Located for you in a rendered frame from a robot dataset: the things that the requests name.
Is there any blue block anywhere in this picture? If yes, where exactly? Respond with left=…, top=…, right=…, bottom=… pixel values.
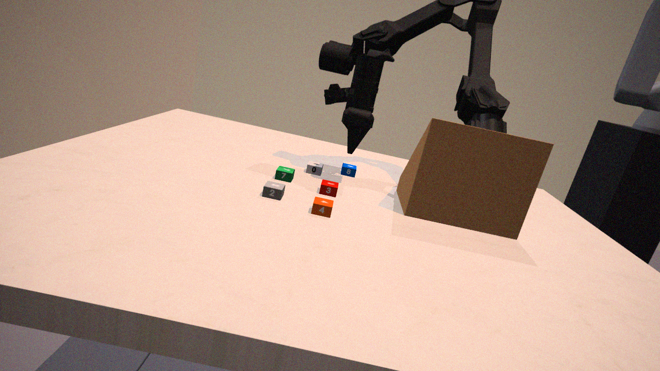
left=341, top=163, right=357, bottom=177

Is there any green block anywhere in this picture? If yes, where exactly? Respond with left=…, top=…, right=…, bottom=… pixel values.
left=275, top=166, right=295, bottom=183

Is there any red block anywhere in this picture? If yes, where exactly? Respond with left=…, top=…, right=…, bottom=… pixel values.
left=319, top=179, right=339, bottom=197

